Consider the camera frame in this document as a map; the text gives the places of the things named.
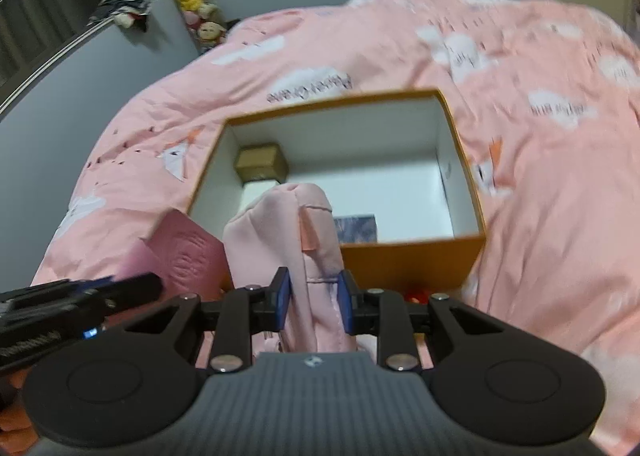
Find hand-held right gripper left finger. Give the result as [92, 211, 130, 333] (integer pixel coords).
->
[122, 267, 292, 372]

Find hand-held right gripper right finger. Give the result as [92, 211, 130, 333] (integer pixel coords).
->
[337, 270, 506, 372]

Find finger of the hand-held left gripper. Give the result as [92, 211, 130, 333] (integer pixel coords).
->
[0, 277, 116, 311]
[85, 273, 163, 311]

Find pink fabric pouch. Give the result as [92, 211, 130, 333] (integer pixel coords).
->
[222, 182, 358, 354]

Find pink card wallet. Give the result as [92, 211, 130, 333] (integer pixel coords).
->
[122, 208, 233, 304]

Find orange cardboard box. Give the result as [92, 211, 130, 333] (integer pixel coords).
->
[186, 90, 487, 299]

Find patterned picture box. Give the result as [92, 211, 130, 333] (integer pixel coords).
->
[332, 214, 377, 244]

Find small gold box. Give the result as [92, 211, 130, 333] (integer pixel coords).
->
[235, 142, 289, 184]

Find pink cloud print blanket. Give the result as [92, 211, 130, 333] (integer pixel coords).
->
[30, 0, 640, 456]

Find grey bundled clothes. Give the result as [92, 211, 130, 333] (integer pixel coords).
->
[87, 0, 162, 32]

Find metal window rail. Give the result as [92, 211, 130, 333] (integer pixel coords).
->
[0, 16, 113, 109]

